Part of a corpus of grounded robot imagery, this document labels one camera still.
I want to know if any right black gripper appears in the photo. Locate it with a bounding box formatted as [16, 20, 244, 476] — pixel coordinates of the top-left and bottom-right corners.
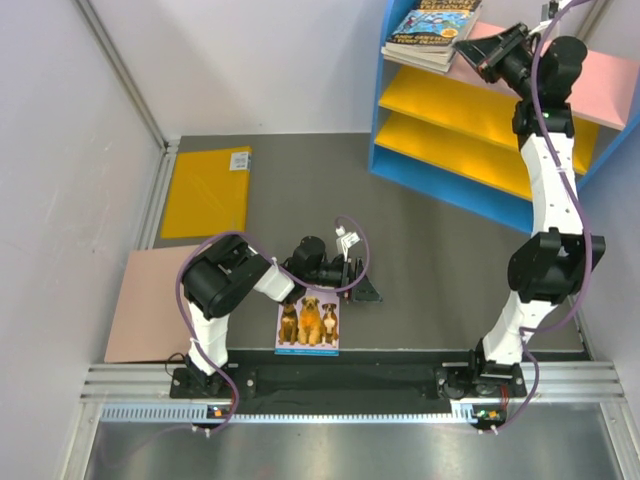
[451, 24, 538, 102]

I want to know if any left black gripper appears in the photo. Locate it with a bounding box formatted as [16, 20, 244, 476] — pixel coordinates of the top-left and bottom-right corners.
[304, 255, 383, 303]

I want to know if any dark blue hardcover book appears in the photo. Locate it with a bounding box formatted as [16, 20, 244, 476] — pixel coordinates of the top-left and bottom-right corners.
[381, 46, 455, 74]

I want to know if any purple dog book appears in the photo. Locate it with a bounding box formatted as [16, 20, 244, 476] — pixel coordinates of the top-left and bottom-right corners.
[274, 289, 340, 357]

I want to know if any black paperback book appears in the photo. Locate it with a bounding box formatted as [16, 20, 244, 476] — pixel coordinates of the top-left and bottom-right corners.
[385, 0, 483, 54]

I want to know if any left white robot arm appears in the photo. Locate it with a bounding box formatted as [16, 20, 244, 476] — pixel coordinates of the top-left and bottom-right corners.
[178, 231, 382, 397]

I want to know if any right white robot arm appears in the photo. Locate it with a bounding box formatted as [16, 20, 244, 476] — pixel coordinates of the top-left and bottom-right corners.
[446, 23, 606, 396]

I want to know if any colourful wooden bookshelf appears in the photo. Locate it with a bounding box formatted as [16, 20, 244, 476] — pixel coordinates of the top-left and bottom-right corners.
[368, 0, 640, 237]

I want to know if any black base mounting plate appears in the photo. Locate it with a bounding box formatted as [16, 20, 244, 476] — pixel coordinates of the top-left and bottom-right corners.
[170, 350, 527, 409]

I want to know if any yellow file folder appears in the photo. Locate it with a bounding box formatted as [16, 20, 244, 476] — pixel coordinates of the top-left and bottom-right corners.
[160, 146, 252, 239]

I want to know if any pink file folder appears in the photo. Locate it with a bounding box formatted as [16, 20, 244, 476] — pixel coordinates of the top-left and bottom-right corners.
[104, 246, 195, 363]

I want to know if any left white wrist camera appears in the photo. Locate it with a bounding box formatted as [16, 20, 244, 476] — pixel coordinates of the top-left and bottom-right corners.
[335, 226, 360, 260]

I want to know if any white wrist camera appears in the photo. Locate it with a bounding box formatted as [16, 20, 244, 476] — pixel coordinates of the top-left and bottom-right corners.
[335, 226, 360, 260]
[540, 0, 561, 24]

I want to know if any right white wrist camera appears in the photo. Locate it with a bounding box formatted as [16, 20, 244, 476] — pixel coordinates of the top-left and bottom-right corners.
[540, 0, 561, 24]

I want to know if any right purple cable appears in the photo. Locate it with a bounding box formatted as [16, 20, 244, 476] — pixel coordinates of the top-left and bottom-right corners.
[492, 0, 596, 435]

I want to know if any purple cable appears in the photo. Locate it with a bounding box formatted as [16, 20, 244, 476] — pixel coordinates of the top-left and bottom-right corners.
[174, 215, 370, 436]
[492, 0, 596, 435]

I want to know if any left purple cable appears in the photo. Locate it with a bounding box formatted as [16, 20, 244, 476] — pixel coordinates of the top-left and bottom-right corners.
[174, 215, 370, 436]

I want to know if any aluminium frame rail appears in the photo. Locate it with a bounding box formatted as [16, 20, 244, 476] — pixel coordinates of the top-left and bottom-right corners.
[80, 362, 625, 428]

